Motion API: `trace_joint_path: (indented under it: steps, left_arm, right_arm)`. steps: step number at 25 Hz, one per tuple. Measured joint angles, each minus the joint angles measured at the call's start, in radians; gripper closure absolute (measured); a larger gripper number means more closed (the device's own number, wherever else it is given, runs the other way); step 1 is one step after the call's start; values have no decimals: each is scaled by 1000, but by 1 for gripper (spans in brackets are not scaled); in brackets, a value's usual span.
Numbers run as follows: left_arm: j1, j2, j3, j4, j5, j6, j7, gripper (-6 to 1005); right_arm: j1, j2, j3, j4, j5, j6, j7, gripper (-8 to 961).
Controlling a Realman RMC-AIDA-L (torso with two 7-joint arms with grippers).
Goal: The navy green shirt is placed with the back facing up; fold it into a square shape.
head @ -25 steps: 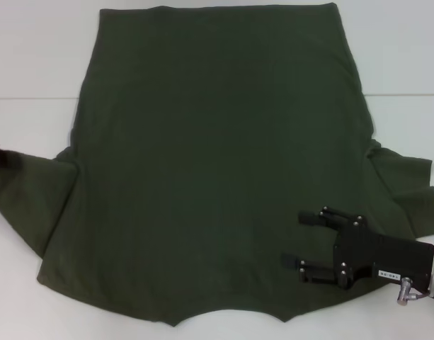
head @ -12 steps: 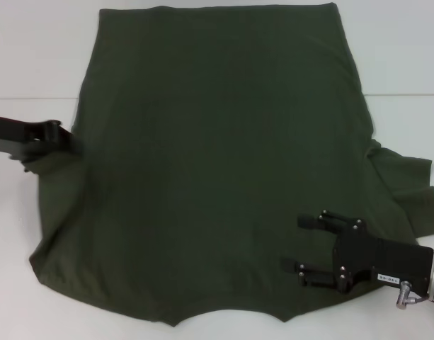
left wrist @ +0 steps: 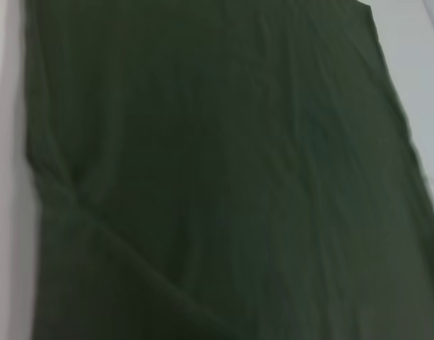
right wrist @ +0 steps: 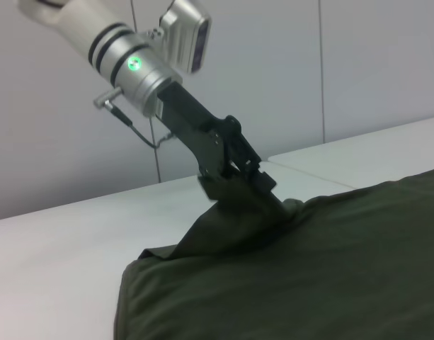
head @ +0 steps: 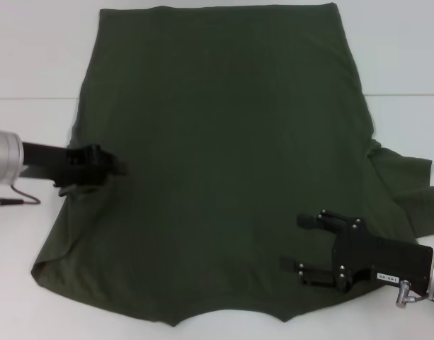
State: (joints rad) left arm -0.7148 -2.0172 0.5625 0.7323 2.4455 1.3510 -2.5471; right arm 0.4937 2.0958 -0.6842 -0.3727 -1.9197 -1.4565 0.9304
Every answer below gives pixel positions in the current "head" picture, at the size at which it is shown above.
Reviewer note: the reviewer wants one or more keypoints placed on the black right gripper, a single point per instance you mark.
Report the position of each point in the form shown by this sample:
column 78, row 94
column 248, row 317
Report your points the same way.
column 379, row 260

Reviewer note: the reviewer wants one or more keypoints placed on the dark green t-shirt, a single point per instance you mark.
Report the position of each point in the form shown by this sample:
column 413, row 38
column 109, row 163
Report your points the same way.
column 223, row 159

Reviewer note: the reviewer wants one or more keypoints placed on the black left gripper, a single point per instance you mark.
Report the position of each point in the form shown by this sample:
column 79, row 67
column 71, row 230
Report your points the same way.
column 61, row 164

